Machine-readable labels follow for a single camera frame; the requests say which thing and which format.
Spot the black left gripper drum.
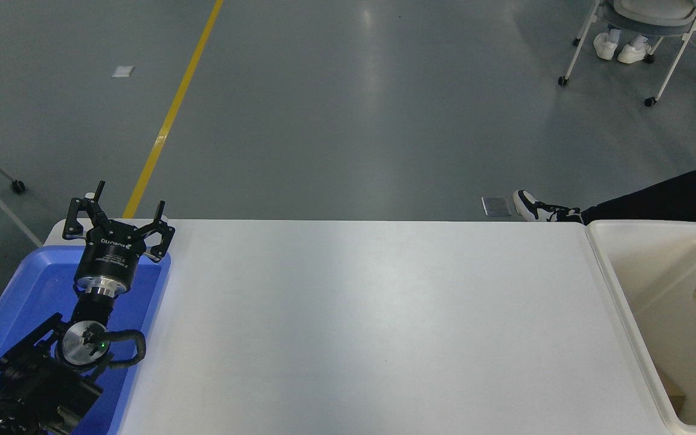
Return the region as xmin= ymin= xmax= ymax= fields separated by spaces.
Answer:
xmin=74 ymin=221 xmax=148 ymax=286

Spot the large pale plastic bin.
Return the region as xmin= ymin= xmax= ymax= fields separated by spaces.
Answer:
xmin=584 ymin=220 xmax=696 ymax=435

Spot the blue plastic tray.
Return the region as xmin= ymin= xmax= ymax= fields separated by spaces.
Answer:
xmin=0 ymin=245 xmax=172 ymax=435

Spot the brown cardboard scrap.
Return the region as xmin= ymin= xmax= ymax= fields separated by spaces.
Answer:
xmin=656 ymin=370 xmax=686 ymax=417

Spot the metal floor plate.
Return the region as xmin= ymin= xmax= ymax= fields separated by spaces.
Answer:
xmin=482 ymin=196 xmax=513 ymax=217

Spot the white wheeled chair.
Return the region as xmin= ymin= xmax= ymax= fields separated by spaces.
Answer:
xmin=558 ymin=0 xmax=696 ymax=108

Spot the grey wheeled tube frame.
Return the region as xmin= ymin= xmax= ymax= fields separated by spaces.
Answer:
xmin=0 ymin=139 xmax=44 ymax=248

